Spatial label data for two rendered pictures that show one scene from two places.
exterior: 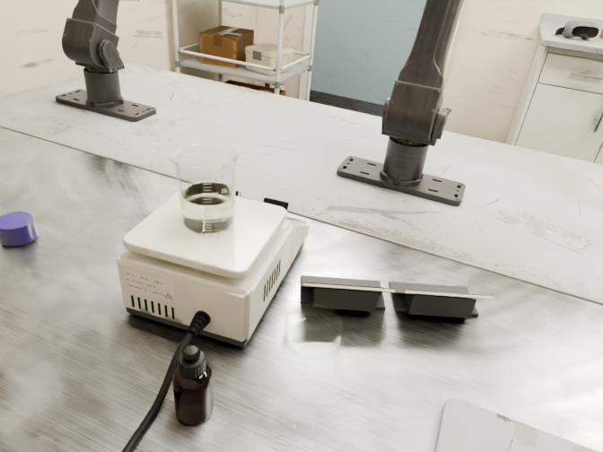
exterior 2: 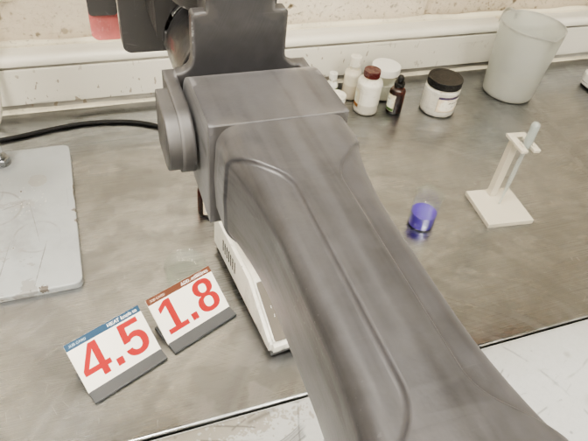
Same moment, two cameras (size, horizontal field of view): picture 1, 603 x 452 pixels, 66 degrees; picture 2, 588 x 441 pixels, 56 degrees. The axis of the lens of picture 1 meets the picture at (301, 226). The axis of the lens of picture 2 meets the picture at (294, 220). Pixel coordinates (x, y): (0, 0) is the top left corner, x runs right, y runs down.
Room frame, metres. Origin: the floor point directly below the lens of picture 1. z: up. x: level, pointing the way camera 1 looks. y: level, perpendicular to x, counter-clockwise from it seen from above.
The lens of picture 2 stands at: (0.75, -0.26, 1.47)
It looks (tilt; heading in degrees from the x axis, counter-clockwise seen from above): 44 degrees down; 136
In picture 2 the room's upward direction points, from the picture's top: 7 degrees clockwise
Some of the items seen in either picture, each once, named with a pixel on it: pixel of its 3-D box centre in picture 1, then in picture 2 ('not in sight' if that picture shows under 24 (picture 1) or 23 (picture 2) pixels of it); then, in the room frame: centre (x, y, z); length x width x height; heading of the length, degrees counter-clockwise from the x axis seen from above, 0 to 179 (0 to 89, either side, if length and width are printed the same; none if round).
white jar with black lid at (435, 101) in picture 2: not in sight; (441, 93); (0.23, 0.61, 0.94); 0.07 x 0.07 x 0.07
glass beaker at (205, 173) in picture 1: (204, 189); not in sight; (0.37, 0.09, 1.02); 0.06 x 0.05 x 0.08; 116
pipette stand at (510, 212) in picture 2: not in sight; (512, 178); (0.48, 0.46, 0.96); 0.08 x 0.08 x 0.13; 64
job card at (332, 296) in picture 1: (345, 283); (192, 308); (0.39, -0.05, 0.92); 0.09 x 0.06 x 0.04; 93
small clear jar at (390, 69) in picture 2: not in sight; (383, 80); (0.13, 0.54, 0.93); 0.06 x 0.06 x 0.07
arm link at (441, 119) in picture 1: (415, 122); not in sight; (0.68, -0.15, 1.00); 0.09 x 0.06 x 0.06; 70
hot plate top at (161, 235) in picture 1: (211, 226); not in sight; (0.37, 0.09, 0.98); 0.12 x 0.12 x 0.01; 76
